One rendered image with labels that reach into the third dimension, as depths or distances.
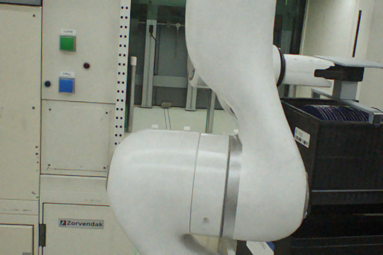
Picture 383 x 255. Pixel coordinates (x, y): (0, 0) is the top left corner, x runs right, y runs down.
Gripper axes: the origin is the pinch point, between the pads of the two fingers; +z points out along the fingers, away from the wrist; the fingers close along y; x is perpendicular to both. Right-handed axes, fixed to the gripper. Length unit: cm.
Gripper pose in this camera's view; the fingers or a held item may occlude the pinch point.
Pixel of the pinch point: (347, 71)
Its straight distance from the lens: 108.9
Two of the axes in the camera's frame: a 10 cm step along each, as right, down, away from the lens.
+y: 2.5, 2.5, -9.4
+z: 9.7, 0.1, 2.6
